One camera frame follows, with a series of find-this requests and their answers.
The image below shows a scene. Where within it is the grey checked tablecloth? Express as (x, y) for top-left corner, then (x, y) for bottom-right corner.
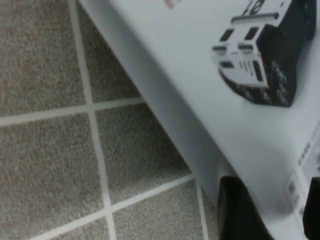
(0, 0), (222, 240)

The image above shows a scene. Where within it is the white printed brochure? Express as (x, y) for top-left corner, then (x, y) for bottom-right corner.
(77, 0), (320, 240)

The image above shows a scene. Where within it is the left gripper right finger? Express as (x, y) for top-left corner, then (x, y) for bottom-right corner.
(301, 176), (320, 240)

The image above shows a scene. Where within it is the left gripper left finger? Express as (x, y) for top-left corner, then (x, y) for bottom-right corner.
(216, 175), (277, 240)

